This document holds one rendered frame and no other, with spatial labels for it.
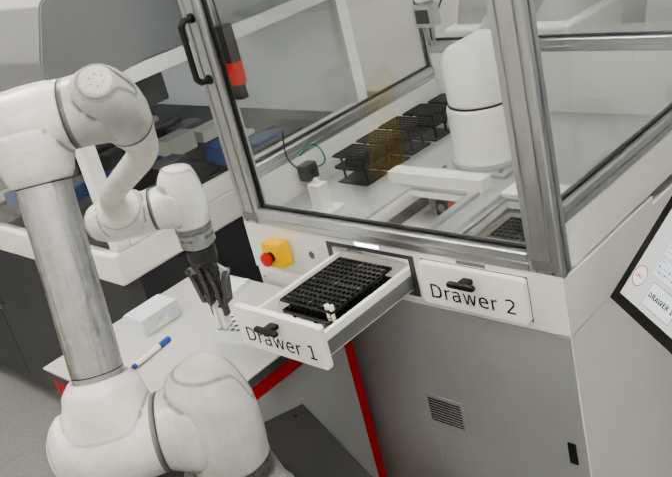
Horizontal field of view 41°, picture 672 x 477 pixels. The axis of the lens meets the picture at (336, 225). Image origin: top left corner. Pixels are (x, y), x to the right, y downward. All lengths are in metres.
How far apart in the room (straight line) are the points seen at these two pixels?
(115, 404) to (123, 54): 1.27
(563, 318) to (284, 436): 0.64
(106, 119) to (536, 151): 0.82
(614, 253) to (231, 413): 0.94
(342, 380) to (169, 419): 0.84
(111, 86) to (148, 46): 1.14
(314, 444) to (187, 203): 0.66
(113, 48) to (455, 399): 1.36
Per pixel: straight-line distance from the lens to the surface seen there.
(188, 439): 1.70
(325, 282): 2.19
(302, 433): 1.91
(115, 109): 1.63
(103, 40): 2.67
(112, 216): 2.13
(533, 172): 1.83
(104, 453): 1.73
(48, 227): 1.69
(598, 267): 2.05
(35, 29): 2.59
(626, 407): 2.31
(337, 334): 2.02
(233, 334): 2.32
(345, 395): 2.46
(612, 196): 2.07
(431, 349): 2.28
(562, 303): 1.96
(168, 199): 2.15
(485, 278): 2.02
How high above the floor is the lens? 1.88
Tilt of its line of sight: 23 degrees down
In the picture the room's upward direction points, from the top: 14 degrees counter-clockwise
